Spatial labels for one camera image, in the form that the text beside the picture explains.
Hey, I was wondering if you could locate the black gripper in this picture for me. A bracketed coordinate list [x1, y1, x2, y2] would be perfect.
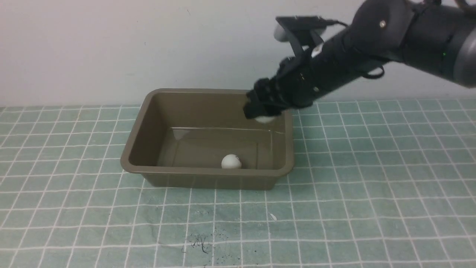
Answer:
[243, 57, 325, 120]

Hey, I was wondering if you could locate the white ping-pong ball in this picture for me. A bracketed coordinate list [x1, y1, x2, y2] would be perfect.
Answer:
[221, 154, 242, 169]
[255, 117, 276, 124]

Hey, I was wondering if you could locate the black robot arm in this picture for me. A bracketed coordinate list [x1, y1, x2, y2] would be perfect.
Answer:
[243, 0, 476, 119]

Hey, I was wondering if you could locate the white ping-pong ball in bin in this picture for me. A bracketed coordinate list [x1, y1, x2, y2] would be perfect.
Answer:
[221, 154, 242, 169]

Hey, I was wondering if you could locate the brown plastic bin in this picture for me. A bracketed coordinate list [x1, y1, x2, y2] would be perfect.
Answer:
[120, 88, 295, 190]

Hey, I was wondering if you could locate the green checkered tablecloth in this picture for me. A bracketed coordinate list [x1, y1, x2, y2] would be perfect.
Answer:
[0, 99, 476, 268]

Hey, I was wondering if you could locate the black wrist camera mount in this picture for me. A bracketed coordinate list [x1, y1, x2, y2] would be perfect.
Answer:
[274, 16, 334, 56]

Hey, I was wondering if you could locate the black camera cable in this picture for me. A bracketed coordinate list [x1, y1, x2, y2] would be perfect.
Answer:
[324, 19, 385, 79]

